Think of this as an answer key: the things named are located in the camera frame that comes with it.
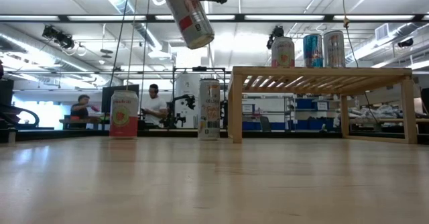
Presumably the rack with blue bins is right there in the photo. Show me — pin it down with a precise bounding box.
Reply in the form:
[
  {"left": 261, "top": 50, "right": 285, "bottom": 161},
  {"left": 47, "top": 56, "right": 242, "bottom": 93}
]
[{"left": 241, "top": 95, "right": 343, "bottom": 133}]

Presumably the table with red items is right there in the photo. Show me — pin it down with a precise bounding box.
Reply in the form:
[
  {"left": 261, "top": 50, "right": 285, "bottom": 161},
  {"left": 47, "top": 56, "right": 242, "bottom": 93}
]
[{"left": 59, "top": 113, "right": 111, "bottom": 131}]

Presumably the Celsius Peach Vibe can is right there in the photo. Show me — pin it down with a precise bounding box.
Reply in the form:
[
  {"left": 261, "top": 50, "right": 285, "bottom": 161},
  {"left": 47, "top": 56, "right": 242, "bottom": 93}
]
[{"left": 156, "top": 0, "right": 215, "bottom": 50}]

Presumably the pink Spindrift can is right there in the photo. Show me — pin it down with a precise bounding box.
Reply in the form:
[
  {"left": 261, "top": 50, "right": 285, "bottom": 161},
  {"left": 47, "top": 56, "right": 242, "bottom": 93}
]
[
  {"left": 109, "top": 89, "right": 139, "bottom": 139},
  {"left": 270, "top": 36, "right": 296, "bottom": 68}
]

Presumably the overhead frame light bar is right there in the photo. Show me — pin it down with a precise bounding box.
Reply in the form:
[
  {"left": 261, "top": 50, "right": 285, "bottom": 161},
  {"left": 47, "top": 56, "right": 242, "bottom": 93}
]
[{"left": 0, "top": 14, "right": 429, "bottom": 24}]

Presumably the yellow hanging rope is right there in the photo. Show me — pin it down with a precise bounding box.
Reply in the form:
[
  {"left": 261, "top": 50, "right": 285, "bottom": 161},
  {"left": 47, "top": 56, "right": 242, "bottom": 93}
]
[{"left": 125, "top": 0, "right": 140, "bottom": 82}]

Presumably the black hanging cable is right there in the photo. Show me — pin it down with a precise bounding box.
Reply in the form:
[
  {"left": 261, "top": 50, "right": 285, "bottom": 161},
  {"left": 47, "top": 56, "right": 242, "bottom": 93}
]
[
  {"left": 139, "top": 0, "right": 151, "bottom": 116},
  {"left": 107, "top": 0, "right": 131, "bottom": 91}
]

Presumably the teal blue-tab energy can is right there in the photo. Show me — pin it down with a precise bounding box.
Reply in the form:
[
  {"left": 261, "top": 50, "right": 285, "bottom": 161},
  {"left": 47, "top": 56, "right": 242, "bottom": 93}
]
[{"left": 302, "top": 33, "right": 324, "bottom": 68}]

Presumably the wooden slatted shelf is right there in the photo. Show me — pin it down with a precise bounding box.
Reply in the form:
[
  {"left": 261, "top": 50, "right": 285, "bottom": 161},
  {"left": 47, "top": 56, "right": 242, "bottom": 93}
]
[{"left": 227, "top": 66, "right": 419, "bottom": 146}]

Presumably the black frame stand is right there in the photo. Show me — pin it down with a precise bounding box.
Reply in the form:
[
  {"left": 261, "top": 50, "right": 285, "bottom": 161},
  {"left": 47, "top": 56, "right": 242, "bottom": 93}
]
[{"left": 172, "top": 66, "right": 228, "bottom": 131}]

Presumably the cluttered workbench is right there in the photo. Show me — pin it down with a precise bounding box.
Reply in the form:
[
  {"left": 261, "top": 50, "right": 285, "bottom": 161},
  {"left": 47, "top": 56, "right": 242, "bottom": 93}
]
[{"left": 348, "top": 103, "right": 429, "bottom": 134}]

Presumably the tall silver black-top can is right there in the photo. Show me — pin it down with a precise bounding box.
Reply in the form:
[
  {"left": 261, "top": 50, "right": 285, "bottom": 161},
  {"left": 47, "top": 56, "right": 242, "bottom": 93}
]
[{"left": 322, "top": 30, "right": 346, "bottom": 68}]

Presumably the black overhead camera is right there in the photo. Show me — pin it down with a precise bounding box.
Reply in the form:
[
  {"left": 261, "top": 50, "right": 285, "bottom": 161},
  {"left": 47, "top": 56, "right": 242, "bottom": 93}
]
[{"left": 266, "top": 25, "right": 286, "bottom": 50}]

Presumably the Celsius Tropical Vibe can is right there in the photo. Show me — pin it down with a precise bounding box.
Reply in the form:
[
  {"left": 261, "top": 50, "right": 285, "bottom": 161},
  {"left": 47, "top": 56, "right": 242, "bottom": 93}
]
[{"left": 197, "top": 78, "right": 221, "bottom": 142}]

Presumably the black monitor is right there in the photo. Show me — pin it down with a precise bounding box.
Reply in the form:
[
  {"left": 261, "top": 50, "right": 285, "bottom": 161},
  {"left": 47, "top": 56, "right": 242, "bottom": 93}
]
[{"left": 101, "top": 84, "right": 140, "bottom": 115}]

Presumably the person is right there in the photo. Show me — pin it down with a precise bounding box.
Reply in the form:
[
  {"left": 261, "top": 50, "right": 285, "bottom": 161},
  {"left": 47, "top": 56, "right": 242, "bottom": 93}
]
[
  {"left": 68, "top": 94, "right": 101, "bottom": 130},
  {"left": 139, "top": 82, "right": 169, "bottom": 129}
]

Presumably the black ceiling camera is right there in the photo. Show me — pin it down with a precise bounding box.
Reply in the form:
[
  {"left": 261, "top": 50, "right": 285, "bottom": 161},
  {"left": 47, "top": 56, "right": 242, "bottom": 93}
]
[{"left": 397, "top": 38, "right": 415, "bottom": 49}]

